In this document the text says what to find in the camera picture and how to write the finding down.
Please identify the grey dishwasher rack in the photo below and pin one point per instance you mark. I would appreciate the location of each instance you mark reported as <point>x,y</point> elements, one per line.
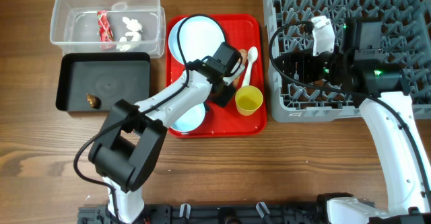
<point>406,40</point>

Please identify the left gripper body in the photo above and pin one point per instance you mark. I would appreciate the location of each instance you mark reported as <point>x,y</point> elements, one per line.
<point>228,85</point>

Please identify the white tissue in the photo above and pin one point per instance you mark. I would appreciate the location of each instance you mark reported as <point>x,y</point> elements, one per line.
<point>133,35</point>

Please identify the orange carrot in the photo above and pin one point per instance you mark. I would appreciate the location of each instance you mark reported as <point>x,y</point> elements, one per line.
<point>244,54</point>

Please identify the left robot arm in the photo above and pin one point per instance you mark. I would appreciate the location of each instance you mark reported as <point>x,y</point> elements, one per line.
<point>126,149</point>

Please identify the white plastic spoon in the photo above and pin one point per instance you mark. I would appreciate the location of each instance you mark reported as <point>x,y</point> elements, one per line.
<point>253,55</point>

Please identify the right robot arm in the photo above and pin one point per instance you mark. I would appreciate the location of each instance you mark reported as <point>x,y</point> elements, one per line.
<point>381,92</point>

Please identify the black plastic tray bin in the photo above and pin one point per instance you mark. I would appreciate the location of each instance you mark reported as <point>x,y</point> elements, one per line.
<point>111,76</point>

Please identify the red serving tray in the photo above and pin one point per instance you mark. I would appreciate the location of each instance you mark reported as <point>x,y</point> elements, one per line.
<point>243,32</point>

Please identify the light blue plate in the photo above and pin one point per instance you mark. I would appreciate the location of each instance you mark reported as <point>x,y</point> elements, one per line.
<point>200,37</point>

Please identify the yellow plastic cup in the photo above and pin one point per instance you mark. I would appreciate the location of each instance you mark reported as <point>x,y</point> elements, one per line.
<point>248,100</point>

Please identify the clear plastic bin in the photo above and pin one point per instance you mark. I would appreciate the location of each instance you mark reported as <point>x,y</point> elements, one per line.
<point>74,25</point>

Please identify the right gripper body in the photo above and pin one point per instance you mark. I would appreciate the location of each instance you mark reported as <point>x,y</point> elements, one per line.
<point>326,66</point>

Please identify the light blue bowl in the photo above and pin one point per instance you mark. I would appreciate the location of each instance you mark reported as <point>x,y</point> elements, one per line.
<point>191,119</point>

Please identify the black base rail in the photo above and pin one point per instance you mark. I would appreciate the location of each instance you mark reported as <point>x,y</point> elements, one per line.
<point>296,212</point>

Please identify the red snack wrapper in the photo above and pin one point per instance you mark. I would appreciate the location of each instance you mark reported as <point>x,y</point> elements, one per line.
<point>105,32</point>

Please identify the brown food scrap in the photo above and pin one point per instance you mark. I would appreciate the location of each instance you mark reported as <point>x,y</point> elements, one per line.
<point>93,101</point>

